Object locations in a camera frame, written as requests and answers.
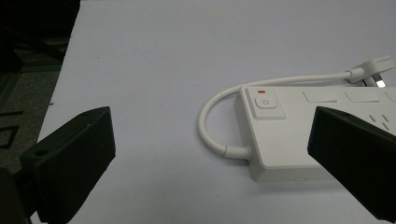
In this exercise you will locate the white power plug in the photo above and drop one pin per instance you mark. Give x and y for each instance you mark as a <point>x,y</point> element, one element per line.
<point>372,70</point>

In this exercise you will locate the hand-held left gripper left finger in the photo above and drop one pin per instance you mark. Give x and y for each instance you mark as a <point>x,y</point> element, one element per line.
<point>71,158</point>

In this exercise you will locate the white power strip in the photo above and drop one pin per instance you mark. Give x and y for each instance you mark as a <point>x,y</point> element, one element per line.
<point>280,137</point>

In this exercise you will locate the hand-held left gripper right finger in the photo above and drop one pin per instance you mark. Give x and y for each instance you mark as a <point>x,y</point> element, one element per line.
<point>358,155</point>

